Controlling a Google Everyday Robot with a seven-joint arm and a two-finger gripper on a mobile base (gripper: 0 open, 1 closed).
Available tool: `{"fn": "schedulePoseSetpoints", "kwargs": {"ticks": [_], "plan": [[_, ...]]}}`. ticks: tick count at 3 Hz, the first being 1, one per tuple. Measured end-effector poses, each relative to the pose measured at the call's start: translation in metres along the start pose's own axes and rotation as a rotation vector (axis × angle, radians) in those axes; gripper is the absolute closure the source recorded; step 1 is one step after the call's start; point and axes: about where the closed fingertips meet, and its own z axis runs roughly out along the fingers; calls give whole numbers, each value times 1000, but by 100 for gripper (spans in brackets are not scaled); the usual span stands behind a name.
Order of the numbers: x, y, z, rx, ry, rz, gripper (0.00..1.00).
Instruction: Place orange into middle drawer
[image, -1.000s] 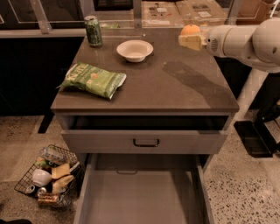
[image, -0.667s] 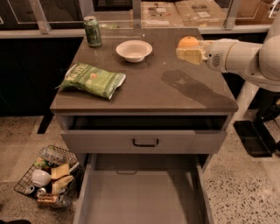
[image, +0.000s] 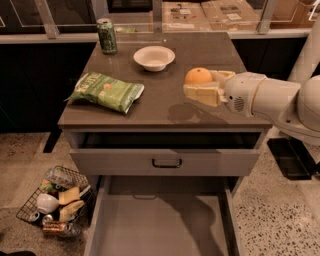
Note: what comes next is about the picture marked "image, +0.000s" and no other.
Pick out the grey drawer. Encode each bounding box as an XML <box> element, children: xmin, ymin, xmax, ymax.
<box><xmin>83</xmin><ymin>176</ymin><xmax>245</xmax><ymax>256</ymax></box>
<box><xmin>70</xmin><ymin>144</ymin><xmax>259</xmax><ymax>176</ymax></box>

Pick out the orange fruit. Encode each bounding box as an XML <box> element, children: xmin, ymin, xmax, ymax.
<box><xmin>185</xmin><ymin>67</ymin><xmax>213</xmax><ymax>84</ymax></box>

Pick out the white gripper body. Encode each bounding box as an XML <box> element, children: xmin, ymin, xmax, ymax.
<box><xmin>224</xmin><ymin>72</ymin><xmax>266</xmax><ymax>117</ymax></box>

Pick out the white bowl in basket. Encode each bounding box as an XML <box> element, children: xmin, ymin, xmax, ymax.
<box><xmin>36</xmin><ymin>193</ymin><xmax>59</xmax><ymax>214</ymax></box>

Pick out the green chip bag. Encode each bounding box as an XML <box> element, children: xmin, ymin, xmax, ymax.
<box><xmin>68</xmin><ymin>71</ymin><xmax>144</xmax><ymax>114</ymax></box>

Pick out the grey middle drawer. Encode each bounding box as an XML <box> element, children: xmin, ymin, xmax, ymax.
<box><xmin>83</xmin><ymin>176</ymin><xmax>245</xmax><ymax>256</ymax></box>

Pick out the yellow sponge in basket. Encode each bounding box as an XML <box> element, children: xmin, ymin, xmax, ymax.
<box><xmin>58</xmin><ymin>187</ymin><xmax>80</xmax><ymax>205</ymax></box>

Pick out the white ceramic bowl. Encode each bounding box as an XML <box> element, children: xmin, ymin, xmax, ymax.
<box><xmin>133</xmin><ymin>46</ymin><xmax>175</xmax><ymax>72</ymax></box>

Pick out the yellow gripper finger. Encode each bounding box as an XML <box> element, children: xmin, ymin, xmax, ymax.
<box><xmin>183</xmin><ymin>84</ymin><xmax>227</xmax><ymax>107</ymax></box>
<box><xmin>210</xmin><ymin>70</ymin><xmax>235</xmax><ymax>88</ymax></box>

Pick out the cardboard box left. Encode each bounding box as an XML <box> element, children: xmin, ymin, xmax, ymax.
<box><xmin>162</xmin><ymin>2</ymin><xmax>211</xmax><ymax>31</ymax></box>

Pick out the green soda can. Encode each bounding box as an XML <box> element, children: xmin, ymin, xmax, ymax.
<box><xmin>97</xmin><ymin>18</ymin><xmax>118</xmax><ymax>54</ymax></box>

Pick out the grey drawer cabinet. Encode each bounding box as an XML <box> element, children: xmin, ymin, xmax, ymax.
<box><xmin>59</xmin><ymin>32</ymin><xmax>271</xmax><ymax>190</ymax></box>

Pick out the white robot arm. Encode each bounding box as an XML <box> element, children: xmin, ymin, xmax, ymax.
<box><xmin>183</xmin><ymin>22</ymin><xmax>320</xmax><ymax>146</ymax></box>

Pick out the clear plastic bottle in basket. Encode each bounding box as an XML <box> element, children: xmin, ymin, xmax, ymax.
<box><xmin>45</xmin><ymin>167</ymin><xmax>75</xmax><ymax>189</ymax></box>

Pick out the cardboard box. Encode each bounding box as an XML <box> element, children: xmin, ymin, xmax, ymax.
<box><xmin>201</xmin><ymin>0</ymin><xmax>260</xmax><ymax>31</ymax></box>
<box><xmin>162</xmin><ymin>2</ymin><xmax>211</xmax><ymax>31</ymax></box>

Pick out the black wire basket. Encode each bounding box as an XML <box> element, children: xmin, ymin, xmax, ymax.
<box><xmin>16</xmin><ymin>166</ymin><xmax>96</xmax><ymax>237</ymax></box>

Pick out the cardboard box right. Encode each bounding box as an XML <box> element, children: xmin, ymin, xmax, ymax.
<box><xmin>201</xmin><ymin>0</ymin><xmax>260</xmax><ymax>31</ymax></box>

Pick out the grey top drawer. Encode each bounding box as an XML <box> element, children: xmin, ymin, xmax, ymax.
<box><xmin>70</xmin><ymin>144</ymin><xmax>259</xmax><ymax>176</ymax></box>

